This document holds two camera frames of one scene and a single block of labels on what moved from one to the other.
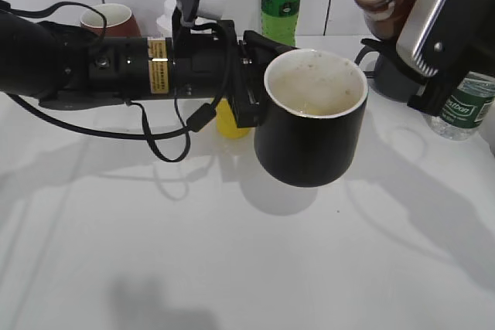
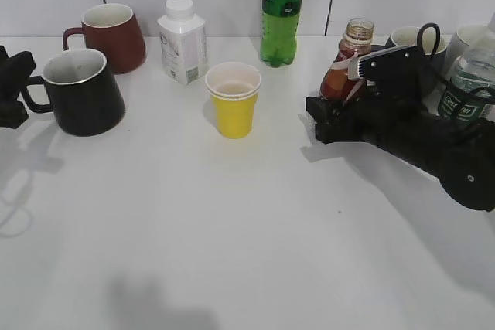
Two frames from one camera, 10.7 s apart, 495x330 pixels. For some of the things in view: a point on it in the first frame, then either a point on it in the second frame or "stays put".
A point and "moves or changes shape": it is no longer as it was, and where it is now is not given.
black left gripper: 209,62 → 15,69
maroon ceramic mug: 121,22 stays put
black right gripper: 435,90 → 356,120
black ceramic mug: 311,117 moves or changes shape
